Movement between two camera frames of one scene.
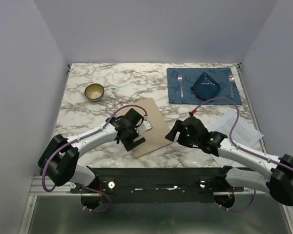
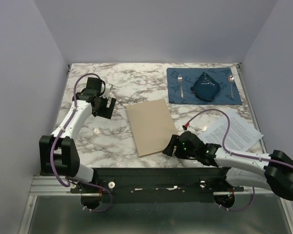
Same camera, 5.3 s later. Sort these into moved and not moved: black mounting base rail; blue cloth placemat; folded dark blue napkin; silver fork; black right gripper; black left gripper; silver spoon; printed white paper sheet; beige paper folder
Moved: black left gripper; black right gripper; beige paper folder
Not moved: printed white paper sheet; silver fork; folded dark blue napkin; silver spoon; black mounting base rail; blue cloth placemat
